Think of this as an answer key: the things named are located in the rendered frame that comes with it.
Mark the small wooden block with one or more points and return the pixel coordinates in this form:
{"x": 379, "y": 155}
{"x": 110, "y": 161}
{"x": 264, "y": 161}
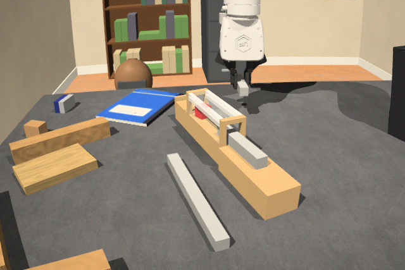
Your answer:
{"x": 33, "y": 128}

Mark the flat wooden board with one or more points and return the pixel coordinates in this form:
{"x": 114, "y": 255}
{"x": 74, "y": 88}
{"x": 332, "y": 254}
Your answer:
{"x": 54, "y": 168}

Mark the long white square stick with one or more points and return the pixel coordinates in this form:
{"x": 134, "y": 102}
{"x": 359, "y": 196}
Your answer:
{"x": 210, "y": 224}

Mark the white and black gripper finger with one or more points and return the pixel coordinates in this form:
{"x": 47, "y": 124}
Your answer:
{"x": 231, "y": 66}
{"x": 250, "y": 66}

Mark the light grey square stick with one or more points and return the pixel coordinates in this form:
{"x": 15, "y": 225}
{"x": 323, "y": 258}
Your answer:
{"x": 242, "y": 87}

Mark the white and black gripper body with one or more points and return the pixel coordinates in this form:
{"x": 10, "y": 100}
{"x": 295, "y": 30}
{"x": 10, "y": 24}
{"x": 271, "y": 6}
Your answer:
{"x": 242, "y": 39}

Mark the blue notebook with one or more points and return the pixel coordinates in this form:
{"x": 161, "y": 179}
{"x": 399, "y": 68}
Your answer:
{"x": 141, "y": 107}

